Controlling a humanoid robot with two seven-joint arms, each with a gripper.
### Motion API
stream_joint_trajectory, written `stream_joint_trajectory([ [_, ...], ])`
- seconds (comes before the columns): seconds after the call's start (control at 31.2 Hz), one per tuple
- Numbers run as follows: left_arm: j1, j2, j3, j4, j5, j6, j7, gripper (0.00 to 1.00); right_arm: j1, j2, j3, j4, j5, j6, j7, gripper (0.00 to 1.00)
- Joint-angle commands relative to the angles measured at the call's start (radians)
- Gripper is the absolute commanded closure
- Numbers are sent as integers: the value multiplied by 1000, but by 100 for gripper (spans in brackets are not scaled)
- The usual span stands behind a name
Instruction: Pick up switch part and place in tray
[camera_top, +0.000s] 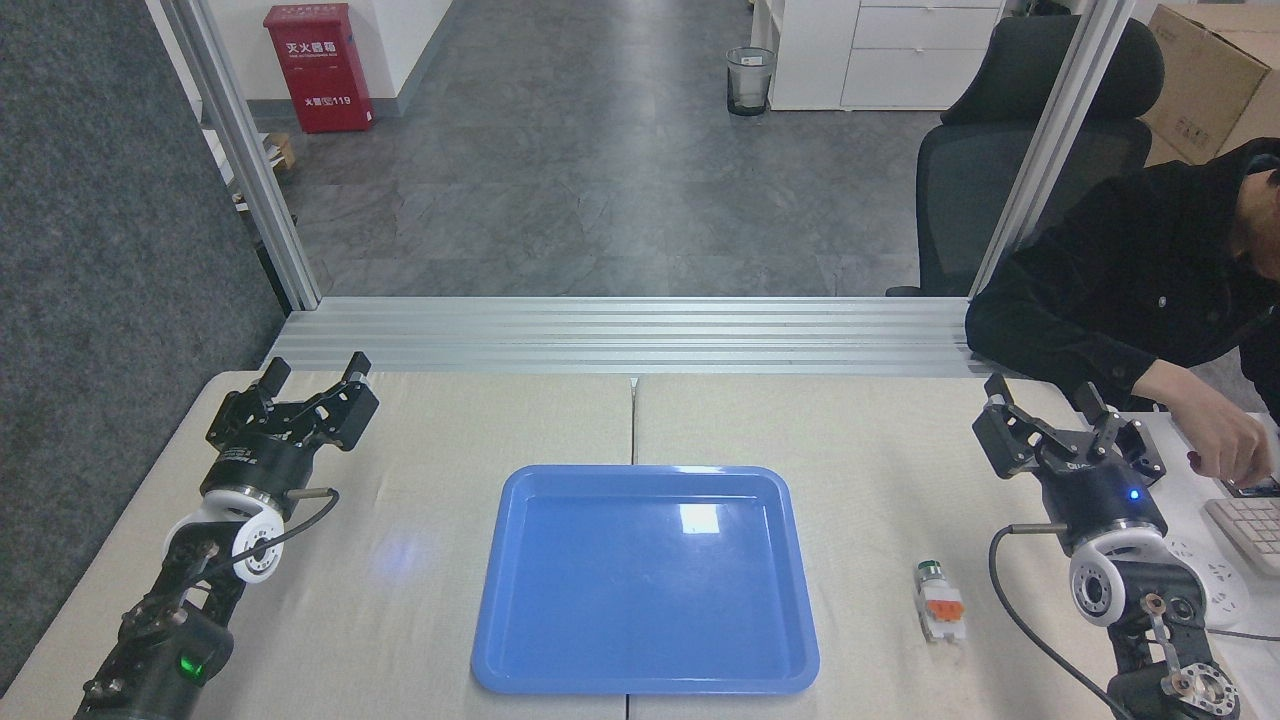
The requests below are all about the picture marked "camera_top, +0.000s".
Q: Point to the person's hand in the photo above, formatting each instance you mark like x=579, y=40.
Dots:
x=1225, y=440

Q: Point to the silver aluminium post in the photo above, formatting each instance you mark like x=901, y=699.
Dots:
x=245, y=160
x=1050, y=150

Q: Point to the red fire extinguisher box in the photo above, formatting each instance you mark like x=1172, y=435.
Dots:
x=320, y=70

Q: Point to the grey trash bin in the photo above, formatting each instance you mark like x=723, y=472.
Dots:
x=750, y=85

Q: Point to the large cardboard box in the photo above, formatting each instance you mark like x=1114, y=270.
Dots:
x=1200, y=80

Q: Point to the black office chair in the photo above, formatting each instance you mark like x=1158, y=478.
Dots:
x=985, y=190

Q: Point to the black phone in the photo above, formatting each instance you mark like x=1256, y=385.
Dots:
x=1262, y=489

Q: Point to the person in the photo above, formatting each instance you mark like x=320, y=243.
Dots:
x=1120, y=280

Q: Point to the blue plastic tray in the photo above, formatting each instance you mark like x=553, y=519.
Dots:
x=645, y=580

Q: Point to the white drawer cabinet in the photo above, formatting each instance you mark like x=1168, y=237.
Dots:
x=880, y=55

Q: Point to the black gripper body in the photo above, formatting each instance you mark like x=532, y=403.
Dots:
x=258, y=465
x=1100, y=495

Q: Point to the white orange switch part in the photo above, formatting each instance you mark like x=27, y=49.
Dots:
x=940, y=605

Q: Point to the grey felt partition panel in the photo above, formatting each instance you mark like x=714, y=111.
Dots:
x=110, y=300

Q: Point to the white power strip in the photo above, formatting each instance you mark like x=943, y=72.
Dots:
x=1215, y=590

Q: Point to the small cardboard box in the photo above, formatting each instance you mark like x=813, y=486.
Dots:
x=280, y=150

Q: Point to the white keyboard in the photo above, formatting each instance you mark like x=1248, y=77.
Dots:
x=1250, y=530

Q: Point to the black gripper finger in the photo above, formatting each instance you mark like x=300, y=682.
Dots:
x=1005, y=435
x=240, y=412
x=335, y=410
x=1125, y=440

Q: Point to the silver aluminium rail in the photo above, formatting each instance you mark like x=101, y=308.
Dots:
x=620, y=335

